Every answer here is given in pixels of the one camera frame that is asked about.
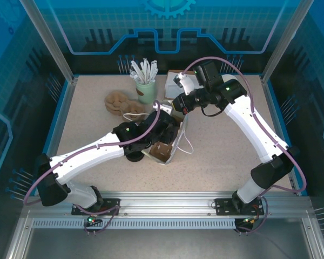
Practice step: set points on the brown pulp cup carrier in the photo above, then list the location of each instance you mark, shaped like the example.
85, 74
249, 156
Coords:
162, 151

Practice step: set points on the white and green paper bag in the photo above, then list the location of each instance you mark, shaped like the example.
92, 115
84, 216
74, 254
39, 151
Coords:
178, 140

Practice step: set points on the white paper straw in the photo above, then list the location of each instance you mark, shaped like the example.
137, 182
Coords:
145, 67
140, 76
134, 67
153, 68

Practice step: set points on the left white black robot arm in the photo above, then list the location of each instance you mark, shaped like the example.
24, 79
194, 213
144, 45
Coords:
83, 156

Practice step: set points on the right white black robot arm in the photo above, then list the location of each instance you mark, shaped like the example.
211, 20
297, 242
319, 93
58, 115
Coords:
253, 126

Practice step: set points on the brown cardboard napkin box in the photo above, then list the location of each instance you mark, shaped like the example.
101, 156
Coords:
168, 98

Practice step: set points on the white paper napkins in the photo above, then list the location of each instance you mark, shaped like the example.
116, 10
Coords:
171, 86

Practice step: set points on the stack of black cup lids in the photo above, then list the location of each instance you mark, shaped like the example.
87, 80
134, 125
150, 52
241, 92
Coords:
135, 158

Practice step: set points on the mint green straw mug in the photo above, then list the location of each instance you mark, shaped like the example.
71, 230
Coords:
147, 94

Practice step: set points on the stack of brown pulp carriers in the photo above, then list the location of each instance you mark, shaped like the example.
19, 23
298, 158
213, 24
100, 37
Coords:
116, 101

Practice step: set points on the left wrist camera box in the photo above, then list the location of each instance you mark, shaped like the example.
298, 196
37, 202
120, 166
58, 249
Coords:
167, 109

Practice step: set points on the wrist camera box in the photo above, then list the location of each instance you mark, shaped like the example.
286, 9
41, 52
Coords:
187, 83
167, 109

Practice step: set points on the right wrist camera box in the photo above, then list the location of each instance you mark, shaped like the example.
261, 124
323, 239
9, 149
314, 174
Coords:
187, 83

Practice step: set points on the blue edged table side rail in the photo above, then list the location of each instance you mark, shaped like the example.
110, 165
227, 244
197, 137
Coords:
65, 108
273, 108

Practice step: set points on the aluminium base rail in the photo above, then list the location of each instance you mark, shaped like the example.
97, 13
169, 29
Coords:
164, 202

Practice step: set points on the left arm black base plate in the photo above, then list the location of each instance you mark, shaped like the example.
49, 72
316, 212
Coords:
110, 206

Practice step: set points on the aluminium frame post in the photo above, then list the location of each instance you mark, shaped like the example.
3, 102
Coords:
284, 40
50, 40

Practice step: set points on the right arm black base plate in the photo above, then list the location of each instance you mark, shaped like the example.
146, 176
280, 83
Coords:
221, 207

